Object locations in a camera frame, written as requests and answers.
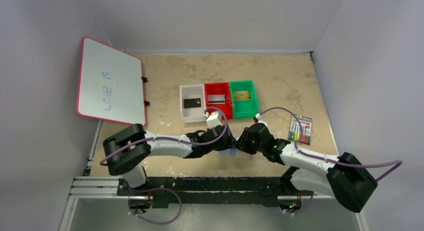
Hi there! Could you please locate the beige leather card holder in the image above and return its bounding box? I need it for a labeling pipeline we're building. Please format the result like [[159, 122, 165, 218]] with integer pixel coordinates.
[[217, 148, 250, 160]]

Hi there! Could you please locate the pack of coloured markers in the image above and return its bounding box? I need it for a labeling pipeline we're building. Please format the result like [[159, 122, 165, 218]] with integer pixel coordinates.
[[288, 115, 313, 145]]

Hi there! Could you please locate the green plastic bin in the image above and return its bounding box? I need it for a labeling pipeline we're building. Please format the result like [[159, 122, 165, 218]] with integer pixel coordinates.
[[229, 80, 259, 119]]

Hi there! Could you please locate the red plastic bin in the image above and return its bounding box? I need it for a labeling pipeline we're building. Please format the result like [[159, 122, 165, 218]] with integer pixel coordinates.
[[204, 82, 233, 120]]

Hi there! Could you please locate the white plastic bin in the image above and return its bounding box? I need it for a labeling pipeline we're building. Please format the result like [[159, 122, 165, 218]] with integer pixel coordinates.
[[179, 84, 206, 123]]

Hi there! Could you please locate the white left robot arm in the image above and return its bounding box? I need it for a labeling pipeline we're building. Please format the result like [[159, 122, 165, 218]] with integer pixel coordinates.
[[100, 124, 237, 188]]

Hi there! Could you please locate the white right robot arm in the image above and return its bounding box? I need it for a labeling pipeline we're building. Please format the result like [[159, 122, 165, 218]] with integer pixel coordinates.
[[236, 123, 378, 213]]

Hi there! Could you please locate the white striped credit card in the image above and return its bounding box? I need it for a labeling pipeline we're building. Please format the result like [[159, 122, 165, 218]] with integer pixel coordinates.
[[207, 94, 226, 105]]

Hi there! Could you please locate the gold credit card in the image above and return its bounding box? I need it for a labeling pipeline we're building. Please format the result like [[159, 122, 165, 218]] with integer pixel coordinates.
[[232, 90, 250, 101]]

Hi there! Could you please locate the black credit card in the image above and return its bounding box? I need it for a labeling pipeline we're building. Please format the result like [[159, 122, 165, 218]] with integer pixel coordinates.
[[183, 98, 203, 109]]

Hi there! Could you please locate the pink framed whiteboard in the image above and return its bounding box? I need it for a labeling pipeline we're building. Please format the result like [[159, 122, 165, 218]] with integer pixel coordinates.
[[76, 37, 150, 125]]

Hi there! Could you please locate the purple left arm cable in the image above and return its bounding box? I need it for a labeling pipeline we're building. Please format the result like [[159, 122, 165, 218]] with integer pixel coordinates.
[[99, 106, 229, 167]]

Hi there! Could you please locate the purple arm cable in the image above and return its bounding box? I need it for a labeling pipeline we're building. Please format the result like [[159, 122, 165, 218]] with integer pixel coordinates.
[[258, 106, 404, 183], [99, 106, 229, 167]]

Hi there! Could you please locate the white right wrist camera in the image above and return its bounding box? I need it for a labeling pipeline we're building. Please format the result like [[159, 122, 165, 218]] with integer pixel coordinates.
[[253, 113, 268, 127]]

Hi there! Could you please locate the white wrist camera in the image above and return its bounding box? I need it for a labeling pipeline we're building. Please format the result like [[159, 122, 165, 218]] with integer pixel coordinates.
[[253, 113, 268, 127], [204, 111, 222, 129]]

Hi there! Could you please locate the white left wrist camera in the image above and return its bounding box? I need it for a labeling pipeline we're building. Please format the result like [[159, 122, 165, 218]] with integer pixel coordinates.
[[204, 111, 222, 129]]

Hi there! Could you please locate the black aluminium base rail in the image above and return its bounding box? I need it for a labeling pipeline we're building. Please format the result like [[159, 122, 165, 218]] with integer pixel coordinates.
[[67, 175, 362, 211]]

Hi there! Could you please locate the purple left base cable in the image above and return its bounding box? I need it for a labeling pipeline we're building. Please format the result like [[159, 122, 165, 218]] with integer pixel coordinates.
[[127, 187, 183, 225]]

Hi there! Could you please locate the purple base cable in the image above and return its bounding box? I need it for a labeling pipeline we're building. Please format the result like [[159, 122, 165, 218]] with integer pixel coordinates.
[[127, 187, 183, 225], [281, 191, 314, 217]]

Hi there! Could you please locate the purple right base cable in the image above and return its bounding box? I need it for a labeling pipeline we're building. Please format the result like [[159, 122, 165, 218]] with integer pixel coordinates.
[[281, 191, 314, 217]]

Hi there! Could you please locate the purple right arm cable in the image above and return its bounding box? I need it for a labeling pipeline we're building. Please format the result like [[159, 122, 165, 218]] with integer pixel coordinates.
[[258, 106, 404, 183]]

